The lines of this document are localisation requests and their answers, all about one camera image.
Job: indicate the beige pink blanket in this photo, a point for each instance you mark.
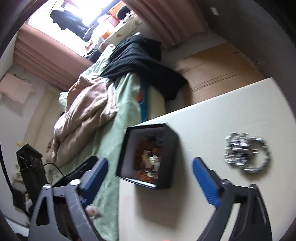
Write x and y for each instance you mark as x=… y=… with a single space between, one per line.
x=91 y=104

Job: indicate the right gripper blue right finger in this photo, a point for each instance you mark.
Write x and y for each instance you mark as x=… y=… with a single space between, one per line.
x=214 y=189

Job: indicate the left human hand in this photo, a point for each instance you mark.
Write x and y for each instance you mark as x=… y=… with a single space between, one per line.
x=92 y=211

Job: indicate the black jewelry box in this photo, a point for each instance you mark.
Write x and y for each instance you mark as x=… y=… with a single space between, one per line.
x=147 y=156

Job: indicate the floral pillow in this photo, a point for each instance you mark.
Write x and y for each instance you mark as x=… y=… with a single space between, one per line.
x=123 y=30

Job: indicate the black knitted garment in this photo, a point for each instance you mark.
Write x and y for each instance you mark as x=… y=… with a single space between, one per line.
x=142 y=56

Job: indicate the pink paper on wall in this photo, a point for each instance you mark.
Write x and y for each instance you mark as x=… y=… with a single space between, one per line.
x=15 y=88

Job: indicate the green bed sheet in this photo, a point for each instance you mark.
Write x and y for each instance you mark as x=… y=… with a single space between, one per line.
x=106 y=143

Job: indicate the white wall switch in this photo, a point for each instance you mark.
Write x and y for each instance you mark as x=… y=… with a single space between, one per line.
x=214 y=11

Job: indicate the flattened cardboard sheet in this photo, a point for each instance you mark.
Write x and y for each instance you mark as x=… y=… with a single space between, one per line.
x=215 y=71

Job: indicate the pink curtain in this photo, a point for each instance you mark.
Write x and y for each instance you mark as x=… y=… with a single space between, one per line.
x=171 y=21

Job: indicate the teal orange pillow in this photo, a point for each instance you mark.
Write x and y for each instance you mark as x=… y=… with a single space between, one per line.
x=143 y=100

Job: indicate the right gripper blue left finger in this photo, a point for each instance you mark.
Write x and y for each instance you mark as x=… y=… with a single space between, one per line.
x=91 y=182

